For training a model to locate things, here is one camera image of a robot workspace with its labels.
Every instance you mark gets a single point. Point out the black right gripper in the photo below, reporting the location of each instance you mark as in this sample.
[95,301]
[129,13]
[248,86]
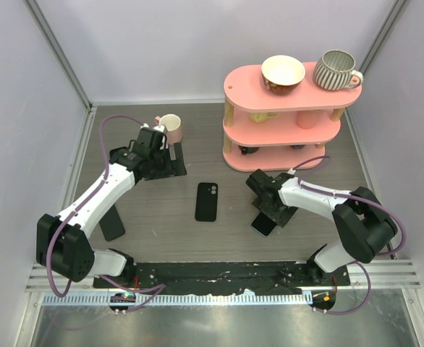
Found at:
[281,217]

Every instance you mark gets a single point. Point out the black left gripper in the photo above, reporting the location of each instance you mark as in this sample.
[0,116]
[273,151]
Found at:
[168,171]

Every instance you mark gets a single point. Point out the dark smartphone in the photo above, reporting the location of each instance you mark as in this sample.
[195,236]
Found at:
[263,225]

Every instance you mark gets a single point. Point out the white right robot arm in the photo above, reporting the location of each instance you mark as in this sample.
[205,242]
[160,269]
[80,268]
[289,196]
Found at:
[364,226]

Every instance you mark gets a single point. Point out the black phone under arm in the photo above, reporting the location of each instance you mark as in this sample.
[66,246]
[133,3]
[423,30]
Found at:
[111,225]

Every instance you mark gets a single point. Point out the dark green mug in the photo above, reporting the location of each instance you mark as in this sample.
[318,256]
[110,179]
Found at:
[248,150]

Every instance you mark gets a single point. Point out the pink faceted mug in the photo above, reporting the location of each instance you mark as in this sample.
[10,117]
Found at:
[173,125]

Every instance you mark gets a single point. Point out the pink three-tier wooden shelf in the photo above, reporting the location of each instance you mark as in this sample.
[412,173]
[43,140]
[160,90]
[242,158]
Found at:
[282,143]

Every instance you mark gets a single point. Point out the yellow mug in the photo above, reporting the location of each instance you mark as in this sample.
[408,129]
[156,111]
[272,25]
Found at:
[262,117]

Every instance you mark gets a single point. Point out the pink cup on shelf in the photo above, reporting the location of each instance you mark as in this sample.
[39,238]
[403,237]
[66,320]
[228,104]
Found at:
[308,119]

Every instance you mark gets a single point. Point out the white floral bowl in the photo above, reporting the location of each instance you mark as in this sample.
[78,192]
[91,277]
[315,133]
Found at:
[281,74]

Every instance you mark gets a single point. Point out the grey striped mug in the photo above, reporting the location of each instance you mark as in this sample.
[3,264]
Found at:
[335,70]

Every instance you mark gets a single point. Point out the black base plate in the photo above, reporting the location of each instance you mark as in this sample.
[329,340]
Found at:
[227,278]

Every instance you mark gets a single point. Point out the white slotted cable duct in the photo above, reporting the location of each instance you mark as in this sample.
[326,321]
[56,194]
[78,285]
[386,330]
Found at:
[113,298]

